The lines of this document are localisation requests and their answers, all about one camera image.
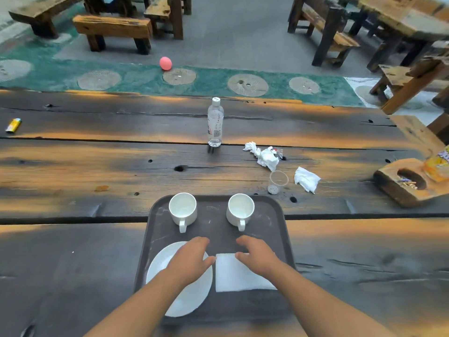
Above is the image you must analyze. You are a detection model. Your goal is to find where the person's left hand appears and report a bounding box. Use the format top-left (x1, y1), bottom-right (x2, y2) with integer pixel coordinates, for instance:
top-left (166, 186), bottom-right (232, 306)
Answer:
top-left (164, 236), bottom-right (217, 287)

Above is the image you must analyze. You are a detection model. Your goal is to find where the person's right hand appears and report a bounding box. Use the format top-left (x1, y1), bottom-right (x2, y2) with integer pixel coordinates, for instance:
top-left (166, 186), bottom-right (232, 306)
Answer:
top-left (234, 234), bottom-right (285, 278)

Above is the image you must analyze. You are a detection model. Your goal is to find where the white paper napkin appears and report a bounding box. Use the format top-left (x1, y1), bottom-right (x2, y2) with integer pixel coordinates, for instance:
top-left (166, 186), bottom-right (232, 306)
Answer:
top-left (215, 253), bottom-right (278, 293)

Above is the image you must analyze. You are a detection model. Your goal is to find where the white plate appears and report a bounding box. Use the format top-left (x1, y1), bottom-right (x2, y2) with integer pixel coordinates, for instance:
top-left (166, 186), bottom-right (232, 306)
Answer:
top-left (145, 241), bottom-right (214, 318)

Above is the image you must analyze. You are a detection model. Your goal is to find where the dark brown tray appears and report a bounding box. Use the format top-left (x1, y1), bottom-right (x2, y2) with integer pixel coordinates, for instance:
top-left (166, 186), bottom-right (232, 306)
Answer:
top-left (134, 194), bottom-right (299, 325)

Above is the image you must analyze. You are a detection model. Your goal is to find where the white ceramic mug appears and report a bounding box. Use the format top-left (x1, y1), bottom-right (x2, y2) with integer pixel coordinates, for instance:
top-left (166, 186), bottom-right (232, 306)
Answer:
top-left (226, 193), bottom-right (256, 232)
top-left (168, 192), bottom-right (198, 234)

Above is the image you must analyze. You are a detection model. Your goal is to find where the person's right forearm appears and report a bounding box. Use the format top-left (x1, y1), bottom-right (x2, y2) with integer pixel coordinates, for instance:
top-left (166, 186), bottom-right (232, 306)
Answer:
top-left (269, 264), bottom-right (397, 337)

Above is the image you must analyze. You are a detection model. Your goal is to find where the person's left forearm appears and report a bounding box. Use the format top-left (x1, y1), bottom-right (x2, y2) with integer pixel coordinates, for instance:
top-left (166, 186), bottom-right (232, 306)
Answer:
top-left (84, 270), bottom-right (187, 337)

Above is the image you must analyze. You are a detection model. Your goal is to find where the clear plastic disposable cup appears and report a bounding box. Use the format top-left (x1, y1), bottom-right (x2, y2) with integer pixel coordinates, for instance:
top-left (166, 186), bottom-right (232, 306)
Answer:
top-left (267, 170), bottom-right (290, 195)

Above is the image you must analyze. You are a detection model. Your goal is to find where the twisted crumpled white tissue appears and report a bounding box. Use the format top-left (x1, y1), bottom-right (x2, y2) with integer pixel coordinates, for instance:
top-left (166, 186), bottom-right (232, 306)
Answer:
top-left (242, 141), bottom-right (280, 172)

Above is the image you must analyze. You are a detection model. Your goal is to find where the small crumpled white napkin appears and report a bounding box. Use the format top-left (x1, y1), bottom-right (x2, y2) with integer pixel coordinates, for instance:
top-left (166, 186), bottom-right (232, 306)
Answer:
top-left (294, 166), bottom-right (322, 194)

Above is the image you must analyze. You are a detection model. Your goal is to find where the clear plastic water bottle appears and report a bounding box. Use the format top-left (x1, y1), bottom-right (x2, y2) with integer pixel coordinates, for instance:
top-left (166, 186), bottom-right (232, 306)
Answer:
top-left (207, 97), bottom-right (225, 148)

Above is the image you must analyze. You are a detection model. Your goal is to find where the wooden block ashtray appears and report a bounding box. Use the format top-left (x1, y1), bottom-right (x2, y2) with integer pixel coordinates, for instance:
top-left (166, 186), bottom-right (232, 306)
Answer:
top-left (373, 157), bottom-right (449, 208)

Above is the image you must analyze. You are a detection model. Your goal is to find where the light wooden chair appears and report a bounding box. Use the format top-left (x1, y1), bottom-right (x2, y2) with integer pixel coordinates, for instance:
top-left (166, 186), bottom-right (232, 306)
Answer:
top-left (380, 56), bottom-right (449, 158)

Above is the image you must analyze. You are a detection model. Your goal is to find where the light wooden stool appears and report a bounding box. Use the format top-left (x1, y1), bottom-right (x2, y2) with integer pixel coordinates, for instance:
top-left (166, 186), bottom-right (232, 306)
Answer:
top-left (369, 65), bottom-right (414, 99)

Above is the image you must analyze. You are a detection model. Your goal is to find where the long dark wooden bench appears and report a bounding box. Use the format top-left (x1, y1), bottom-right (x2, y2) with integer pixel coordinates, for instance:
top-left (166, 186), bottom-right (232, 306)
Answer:
top-left (8, 0), bottom-right (84, 40)

